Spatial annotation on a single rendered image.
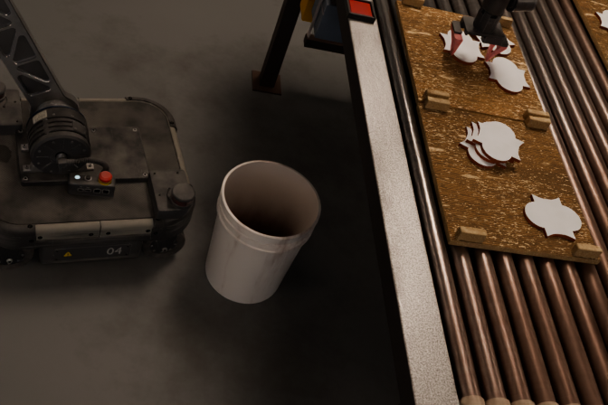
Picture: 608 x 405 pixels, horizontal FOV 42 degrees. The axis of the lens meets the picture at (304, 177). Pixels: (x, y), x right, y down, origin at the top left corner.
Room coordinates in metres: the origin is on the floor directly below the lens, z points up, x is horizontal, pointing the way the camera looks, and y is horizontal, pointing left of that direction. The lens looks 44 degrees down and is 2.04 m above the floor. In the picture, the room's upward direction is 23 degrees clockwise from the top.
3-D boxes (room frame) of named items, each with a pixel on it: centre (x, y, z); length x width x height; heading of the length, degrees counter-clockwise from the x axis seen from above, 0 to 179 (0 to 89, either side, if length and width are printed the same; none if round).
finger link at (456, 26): (1.76, -0.23, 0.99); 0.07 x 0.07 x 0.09; 19
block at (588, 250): (1.25, -0.61, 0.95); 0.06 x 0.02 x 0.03; 110
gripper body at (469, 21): (1.77, -0.26, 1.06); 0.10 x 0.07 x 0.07; 109
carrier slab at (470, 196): (1.39, -0.41, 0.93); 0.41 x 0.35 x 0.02; 20
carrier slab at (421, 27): (1.78, -0.27, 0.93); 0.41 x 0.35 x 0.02; 19
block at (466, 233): (1.16, -0.36, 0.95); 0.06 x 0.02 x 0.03; 110
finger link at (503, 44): (1.79, -0.30, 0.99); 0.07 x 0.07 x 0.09; 19
